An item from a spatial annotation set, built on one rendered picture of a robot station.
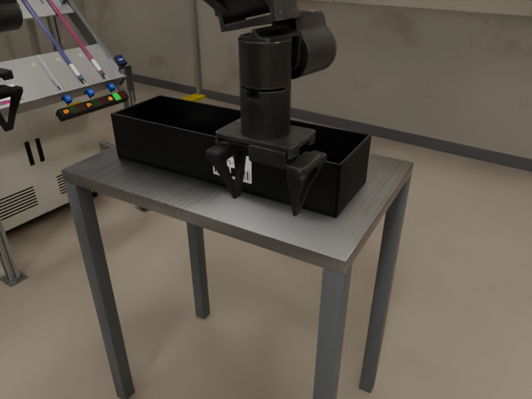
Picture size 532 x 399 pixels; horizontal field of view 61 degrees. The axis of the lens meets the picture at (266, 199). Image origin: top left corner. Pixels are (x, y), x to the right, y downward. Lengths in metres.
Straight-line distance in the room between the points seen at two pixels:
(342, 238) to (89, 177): 0.58
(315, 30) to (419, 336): 1.43
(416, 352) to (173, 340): 0.87
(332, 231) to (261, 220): 0.13
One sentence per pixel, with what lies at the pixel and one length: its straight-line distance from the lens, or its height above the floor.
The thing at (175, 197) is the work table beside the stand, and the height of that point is 0.80.
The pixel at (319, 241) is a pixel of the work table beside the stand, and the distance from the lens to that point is 0.81.
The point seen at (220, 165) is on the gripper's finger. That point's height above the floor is 1.02.
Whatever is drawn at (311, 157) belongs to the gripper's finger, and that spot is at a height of 1.05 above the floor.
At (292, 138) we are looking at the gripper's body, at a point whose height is 1.07.
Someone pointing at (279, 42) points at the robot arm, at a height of 1.17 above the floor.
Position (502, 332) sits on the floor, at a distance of 1.96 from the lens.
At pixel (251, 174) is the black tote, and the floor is 0.85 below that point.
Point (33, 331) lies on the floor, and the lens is 1.96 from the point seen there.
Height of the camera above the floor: 1.26
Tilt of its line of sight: 30 degrees down
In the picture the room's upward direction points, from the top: straight up
